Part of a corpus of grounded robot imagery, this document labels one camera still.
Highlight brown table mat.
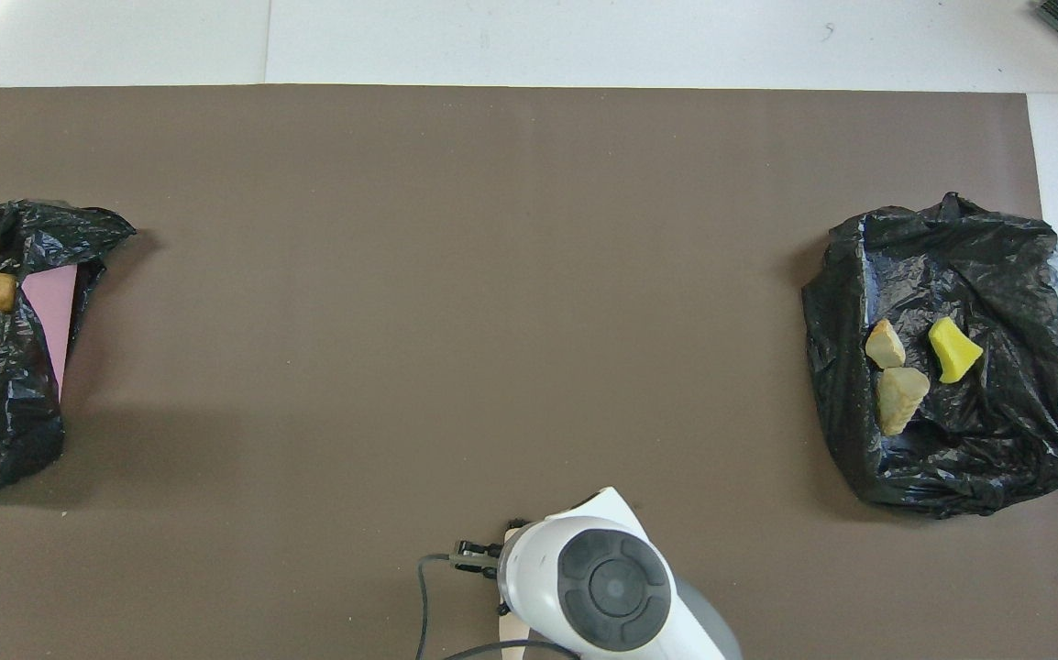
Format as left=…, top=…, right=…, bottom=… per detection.
left=0, top=85, right=1058, bottom=660

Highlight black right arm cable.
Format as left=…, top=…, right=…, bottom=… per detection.
left=417, top=553, right=585, bottom=660

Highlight pink plastic bin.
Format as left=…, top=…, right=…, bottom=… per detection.
left=20, top=264, right=79, bottom=400

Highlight tan bread chunk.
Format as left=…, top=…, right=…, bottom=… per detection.
left=876, top=367, right=931, bottom=437

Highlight orange striped bread slice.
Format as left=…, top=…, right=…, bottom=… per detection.
left=865, top=318, right=907, bottom=369

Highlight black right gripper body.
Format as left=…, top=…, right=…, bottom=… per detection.
left=454, top=541, right=504, bottom=577

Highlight wedge yellow sponge piece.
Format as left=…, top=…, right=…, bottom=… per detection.
left=928, top=316, right=985, bottom=384

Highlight black bag lined bin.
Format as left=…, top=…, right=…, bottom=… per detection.
left=801, top=192, right=1058, bottom=520

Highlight black trash bag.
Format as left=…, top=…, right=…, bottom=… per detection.
left=0, top=199, right=138, bottom=496

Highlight beige hand brush black bristles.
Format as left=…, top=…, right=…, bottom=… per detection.
left=497, top=518, right=535, bottom=660

